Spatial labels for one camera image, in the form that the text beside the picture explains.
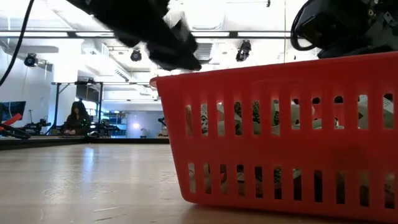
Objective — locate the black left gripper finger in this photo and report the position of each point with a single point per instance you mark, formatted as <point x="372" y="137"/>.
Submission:
<point x="174" y="60"/>

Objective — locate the white green sweetener packet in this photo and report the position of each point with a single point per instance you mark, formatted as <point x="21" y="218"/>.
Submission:
<point x="275" y="116"/>
<point x="204" y="119"/>
<point x="238" y="119"/>
<point x="362" y="112"/>
<point x="241" y="178"/>

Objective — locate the red slotted plastic basket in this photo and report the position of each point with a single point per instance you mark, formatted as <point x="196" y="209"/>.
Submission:
<point x="280" y="149"/>

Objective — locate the black background robot arm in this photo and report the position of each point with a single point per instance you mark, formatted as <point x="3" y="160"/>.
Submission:
<point x="37" y="126"/>

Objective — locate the black ceiling spotlight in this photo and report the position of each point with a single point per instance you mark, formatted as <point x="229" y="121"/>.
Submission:
<point x="31" y="59"/>
<point x="136" y="55"/>
<point x="243" y="51"/>

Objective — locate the person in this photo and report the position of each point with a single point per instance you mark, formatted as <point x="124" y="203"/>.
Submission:
<point x="77" y="119"/>

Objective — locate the dark monitor screen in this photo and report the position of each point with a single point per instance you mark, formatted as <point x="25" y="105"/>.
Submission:
<point x="14" y="109"/>

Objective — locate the red bar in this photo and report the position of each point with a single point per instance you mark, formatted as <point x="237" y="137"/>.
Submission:
<point x="14" y="119"/>

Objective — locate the black background rig frame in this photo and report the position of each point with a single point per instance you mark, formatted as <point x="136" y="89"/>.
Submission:
<point x="56" y="105"/>

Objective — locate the black aluminium table frame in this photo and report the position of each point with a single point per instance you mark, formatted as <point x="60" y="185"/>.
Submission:
<point x="46" y="141"/>

